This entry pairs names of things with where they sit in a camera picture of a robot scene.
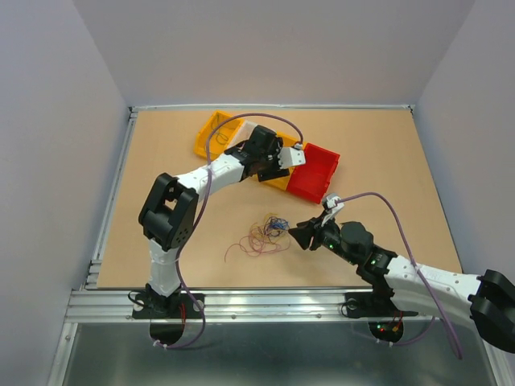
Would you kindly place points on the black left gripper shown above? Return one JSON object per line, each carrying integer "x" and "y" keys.
{"x": 274, "y": 170}

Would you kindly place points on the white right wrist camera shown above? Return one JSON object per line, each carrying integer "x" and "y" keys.
{"x": 332, "y": 204}

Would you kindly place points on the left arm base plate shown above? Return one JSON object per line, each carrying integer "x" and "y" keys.
{"x": 176, "y": 322}

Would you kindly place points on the red bin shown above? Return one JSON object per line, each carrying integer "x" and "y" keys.
{"x": 311, "y": 180}

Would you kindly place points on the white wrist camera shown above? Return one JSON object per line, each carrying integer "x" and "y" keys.
{"x": 291, "y": 156}
{"x": 332, "y": 204}

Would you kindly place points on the yellow bin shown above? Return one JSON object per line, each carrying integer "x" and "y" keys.
{"x": 282, "y": 182}
{"x": 218, "y": 141}

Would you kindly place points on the near yellow bin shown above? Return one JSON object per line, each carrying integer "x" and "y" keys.
{"x": 282, "y": 182}

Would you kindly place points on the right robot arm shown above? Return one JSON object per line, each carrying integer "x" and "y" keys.
{"x": 486, "y": 300}

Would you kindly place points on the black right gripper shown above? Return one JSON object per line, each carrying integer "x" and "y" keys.
{"x": 304, "y": 230}

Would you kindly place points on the far yellow bin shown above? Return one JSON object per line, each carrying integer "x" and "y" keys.
{"x": 218, "y": 141}

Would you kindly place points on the aluminium table frame rail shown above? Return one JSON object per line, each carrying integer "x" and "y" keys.
{"x": 102, "y": 343}

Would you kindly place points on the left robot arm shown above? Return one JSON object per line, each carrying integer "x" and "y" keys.
{"x": 168, "y": 216}

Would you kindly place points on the white bin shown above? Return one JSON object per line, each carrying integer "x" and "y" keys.
{"x": 243, "y": 132}

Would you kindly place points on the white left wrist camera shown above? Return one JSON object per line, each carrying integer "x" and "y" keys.
{"x": 291, "y": 156}

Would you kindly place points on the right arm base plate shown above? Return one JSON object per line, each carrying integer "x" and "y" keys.
{"x": 386, "y": 321}

